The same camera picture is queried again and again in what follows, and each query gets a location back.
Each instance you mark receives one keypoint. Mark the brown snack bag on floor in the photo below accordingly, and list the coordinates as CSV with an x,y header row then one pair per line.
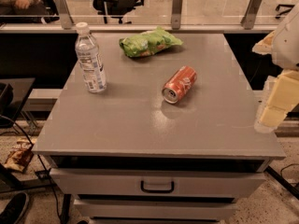
x,y
19,156

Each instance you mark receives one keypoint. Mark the metal bracket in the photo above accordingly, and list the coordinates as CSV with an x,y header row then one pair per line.
x,y
176,14
64,15
249,18

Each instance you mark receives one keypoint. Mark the middle metal bracket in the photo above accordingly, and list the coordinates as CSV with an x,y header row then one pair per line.
x,y
176,14

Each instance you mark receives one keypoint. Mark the black shoe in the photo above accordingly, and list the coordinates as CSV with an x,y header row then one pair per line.
x,y
15,209

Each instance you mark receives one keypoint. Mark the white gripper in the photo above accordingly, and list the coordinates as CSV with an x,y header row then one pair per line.
x,y
288,46

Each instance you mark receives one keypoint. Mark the lower grey drawer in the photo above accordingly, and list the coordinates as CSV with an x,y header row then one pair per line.
x,y
154,210

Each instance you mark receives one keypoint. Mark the grey drawer cabinet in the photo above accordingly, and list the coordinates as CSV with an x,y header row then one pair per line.
x,y
131,127

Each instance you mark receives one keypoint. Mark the clear plastic water bottle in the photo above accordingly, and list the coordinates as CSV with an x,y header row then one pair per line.
x,y
89,59

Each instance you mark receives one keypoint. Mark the green chip bag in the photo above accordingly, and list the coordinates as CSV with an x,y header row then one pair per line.
x,y
148,43

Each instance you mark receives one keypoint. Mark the left metal bracket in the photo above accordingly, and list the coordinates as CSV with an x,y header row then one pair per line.
x,y
64,15

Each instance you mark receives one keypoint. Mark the top drawer with black handle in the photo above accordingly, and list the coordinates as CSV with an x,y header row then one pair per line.
x,y
156,183

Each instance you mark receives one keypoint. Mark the right metal bracket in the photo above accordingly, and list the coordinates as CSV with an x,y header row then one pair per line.
x,y
249,18

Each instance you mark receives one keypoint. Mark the red coke can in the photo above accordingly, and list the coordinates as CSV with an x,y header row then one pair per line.
x,y
179,84

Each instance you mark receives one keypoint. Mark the black side table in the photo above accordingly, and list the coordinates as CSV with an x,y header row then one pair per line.
x,y
14,94

